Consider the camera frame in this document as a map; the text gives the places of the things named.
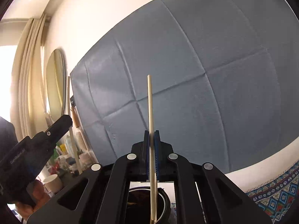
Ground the black cylindrical utensil holder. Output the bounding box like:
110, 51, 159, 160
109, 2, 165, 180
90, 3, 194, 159
124, 187, 171, 224

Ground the grey backdrop cloth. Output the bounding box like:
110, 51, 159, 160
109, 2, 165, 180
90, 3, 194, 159
71, 0, 298, 173

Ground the person's left hand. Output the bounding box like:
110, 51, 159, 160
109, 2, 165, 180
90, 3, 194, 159
15, 180, 51, 221

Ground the oval wall mirror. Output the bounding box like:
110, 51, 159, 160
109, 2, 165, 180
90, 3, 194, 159
46, 49, 66, 121

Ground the patterned blue tablecloth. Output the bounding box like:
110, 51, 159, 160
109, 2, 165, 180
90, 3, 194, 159
246, 162, 298, 223

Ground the pink lidded jar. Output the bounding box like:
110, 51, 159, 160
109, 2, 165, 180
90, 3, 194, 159
79, 152, 93, 169

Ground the beige curtain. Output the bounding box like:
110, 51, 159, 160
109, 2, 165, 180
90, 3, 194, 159
10, 13, 47, 141

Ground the wooden hairbrush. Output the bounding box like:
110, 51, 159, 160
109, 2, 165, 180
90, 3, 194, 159
70, 96, 89, 155

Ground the beige mug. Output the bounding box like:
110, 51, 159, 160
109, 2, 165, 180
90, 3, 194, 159
43, 174, 63, 194

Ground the wooden chopstick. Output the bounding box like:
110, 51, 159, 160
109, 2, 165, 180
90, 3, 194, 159
147, 75, 157, 223
66, 76, 83, 175

